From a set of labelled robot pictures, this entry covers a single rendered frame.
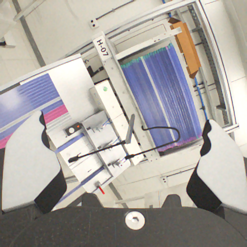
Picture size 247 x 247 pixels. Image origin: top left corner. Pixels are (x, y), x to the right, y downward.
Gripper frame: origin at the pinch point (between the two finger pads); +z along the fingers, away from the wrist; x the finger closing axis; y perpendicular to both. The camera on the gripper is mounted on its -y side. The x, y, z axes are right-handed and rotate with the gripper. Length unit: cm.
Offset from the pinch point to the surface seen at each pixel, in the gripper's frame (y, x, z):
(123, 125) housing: 37, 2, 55
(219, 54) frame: -4, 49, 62
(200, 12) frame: -23, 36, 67
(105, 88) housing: 19, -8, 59
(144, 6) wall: -52, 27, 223
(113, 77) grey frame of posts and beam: 14, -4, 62
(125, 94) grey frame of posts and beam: 22, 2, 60
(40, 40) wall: -3, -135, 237
